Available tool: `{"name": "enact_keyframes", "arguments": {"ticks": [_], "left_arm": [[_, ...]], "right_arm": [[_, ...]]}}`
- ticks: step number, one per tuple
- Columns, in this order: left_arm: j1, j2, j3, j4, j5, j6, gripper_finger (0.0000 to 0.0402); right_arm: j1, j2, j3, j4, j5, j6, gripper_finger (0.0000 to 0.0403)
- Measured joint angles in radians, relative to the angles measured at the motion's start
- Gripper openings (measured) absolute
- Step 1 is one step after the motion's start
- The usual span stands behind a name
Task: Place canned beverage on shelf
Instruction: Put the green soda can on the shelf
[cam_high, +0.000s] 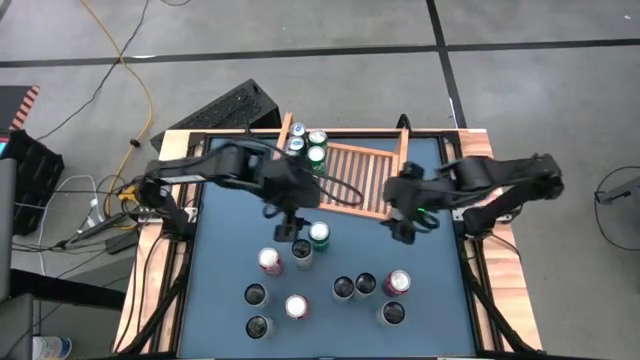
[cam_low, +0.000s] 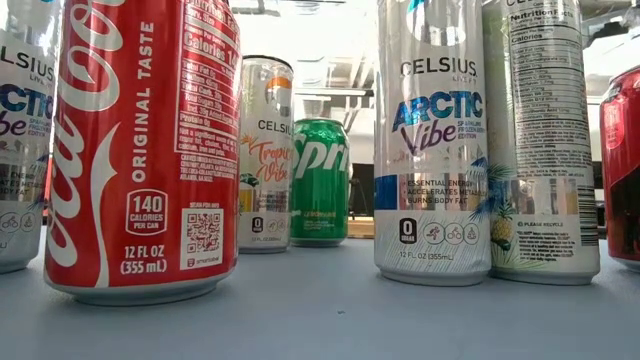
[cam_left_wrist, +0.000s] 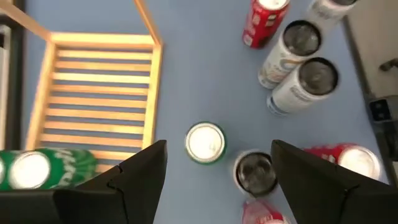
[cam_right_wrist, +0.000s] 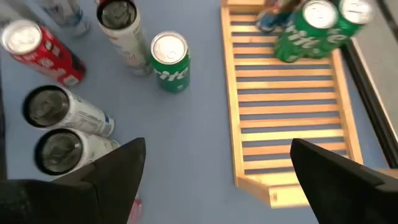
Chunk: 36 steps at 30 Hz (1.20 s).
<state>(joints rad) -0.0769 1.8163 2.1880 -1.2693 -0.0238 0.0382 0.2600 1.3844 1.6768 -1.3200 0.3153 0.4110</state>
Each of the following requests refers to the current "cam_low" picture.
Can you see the white Celsius Arctic Vibe can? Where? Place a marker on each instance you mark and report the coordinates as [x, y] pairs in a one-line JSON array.
[[25, 150], [430, 150]]

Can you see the wooden slatted shelf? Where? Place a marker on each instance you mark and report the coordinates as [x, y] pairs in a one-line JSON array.
[[361, 228]]

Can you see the green Sprite can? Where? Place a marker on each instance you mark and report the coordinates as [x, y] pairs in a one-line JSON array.
[[320, 200]]

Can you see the blue grey table mat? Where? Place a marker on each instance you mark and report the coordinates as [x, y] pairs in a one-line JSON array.
[[320, 325]]

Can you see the white Celsius Tropical Vibe can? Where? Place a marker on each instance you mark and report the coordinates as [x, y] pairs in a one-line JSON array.
[[267, 150], [545, 150]]

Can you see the red Coca-Cola can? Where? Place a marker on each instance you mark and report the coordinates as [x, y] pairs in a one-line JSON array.
[[140, 150], [622, 150]]

